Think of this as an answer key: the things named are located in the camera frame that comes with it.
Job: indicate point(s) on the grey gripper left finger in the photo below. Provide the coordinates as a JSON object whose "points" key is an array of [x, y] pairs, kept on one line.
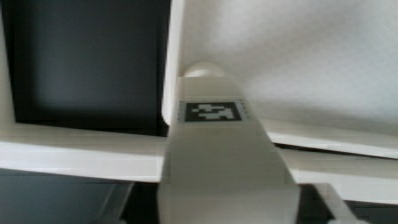
{"points": [[115, 205]]}

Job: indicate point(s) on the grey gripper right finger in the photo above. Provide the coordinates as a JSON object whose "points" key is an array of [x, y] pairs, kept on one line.
{"points": [[337, 205]]}

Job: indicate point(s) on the white desk leg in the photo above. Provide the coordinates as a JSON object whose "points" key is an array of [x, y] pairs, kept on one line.
{"points": [[227, 181]]}

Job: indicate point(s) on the white desk top tray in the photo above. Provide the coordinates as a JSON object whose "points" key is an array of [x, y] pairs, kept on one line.
{"points": [[308, 50]]}

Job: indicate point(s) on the white front fence bar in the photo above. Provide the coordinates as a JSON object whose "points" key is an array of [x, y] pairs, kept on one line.
{"points": [[349, 157]]}

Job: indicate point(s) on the white left fence block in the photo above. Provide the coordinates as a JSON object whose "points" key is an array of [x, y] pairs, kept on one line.
{"points": [[6, 92]]}

